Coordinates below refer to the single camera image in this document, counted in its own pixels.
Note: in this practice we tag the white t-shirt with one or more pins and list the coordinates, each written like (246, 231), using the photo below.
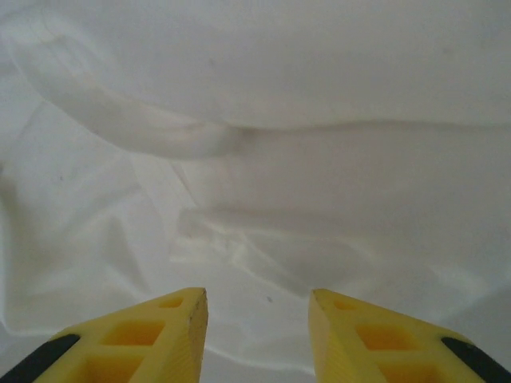
(279, 99)

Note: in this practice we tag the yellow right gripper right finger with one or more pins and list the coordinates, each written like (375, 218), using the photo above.
(375, 343)

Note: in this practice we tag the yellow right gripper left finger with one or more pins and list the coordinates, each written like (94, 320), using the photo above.
(139, 343)

